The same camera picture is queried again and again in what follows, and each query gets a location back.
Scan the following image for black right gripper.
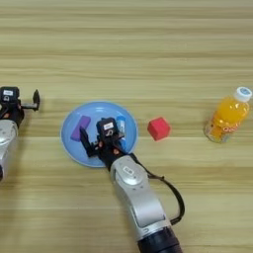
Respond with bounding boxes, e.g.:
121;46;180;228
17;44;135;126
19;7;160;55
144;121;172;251
78;126;133;170

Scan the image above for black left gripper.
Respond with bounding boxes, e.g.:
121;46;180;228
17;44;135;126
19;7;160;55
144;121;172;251
0;89;42;128

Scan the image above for purple rectangular block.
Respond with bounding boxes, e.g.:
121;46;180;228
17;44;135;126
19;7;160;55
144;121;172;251
69;115;92;143

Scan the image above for red cube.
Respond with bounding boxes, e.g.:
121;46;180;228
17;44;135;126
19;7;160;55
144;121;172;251
146;116;172;142

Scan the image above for orange juice bottle white cap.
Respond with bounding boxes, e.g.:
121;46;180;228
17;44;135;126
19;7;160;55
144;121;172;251
203;86;253;144

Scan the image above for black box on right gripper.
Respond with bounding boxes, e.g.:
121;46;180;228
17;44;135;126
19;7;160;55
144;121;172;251
95;117;118;138

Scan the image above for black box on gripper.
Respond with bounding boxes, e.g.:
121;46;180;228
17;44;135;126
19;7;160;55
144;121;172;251
0;86;21;105
95;117;118;138

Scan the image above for blue glue stick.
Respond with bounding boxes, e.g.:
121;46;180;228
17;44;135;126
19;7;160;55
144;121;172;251
115;115;128;150

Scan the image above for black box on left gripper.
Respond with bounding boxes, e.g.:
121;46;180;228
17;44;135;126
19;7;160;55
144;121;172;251
0;86;21;105

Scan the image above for light blue round plate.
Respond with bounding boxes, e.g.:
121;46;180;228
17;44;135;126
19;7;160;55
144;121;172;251
59;100;139;169

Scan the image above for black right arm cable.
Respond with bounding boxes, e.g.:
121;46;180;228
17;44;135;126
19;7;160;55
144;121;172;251
130;152;187;227

